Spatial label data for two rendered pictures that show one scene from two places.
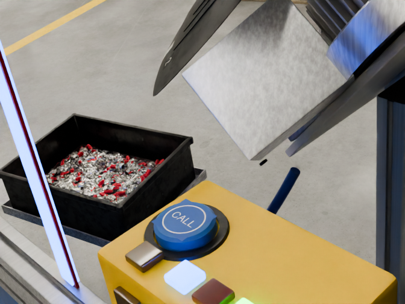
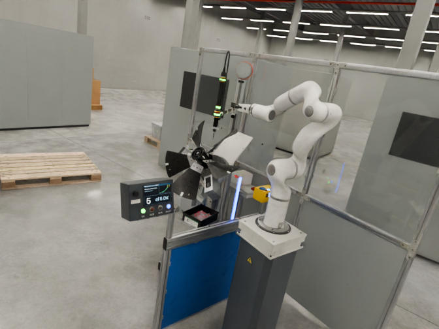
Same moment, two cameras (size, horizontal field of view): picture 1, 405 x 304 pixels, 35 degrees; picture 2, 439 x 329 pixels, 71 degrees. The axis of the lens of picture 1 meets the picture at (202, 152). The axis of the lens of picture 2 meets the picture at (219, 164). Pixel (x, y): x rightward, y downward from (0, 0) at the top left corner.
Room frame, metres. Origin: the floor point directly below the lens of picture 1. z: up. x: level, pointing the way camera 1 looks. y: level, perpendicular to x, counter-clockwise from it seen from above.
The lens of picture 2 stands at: (0.85, 2.14, 1.88)
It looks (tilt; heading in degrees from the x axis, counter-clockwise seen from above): 17 degrees down; 265
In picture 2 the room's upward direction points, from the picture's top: 10 degrees clockwise
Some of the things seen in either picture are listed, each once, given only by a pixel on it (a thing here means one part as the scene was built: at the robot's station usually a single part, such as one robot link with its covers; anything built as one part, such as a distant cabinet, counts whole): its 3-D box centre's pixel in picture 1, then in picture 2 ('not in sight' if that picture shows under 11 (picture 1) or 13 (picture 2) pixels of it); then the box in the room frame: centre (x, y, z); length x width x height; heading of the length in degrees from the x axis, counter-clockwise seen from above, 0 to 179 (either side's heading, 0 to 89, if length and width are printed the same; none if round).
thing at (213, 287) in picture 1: (213, 296); not in sight; (0.26, 0.01, 1.08); 0.02 x 0.02 x 0.01; 38
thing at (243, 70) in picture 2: not in sight; (243, 70); (0.53, -0.80, 1.88); 0.16 x 0.07 x 0.16; 163
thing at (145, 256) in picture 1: (144, 256); not in sight; (0.31, 0.05, 1.08); 0.02 x 0.02 x 0.01; 38
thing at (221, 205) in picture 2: not in sight; (218, 216); (0.56, -0.42, 0.58); 0.09 x 0.05 x 1.15; 128
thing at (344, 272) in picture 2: not in sight; (256, 222); (0.17, -0.55, 0.50); 2.59 x 0.03 x 0.91; 128
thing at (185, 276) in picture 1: (184, 277); not in sight; (0.28, 0.02, 1.08); 0.02 x 0.02 x 0.01; 38
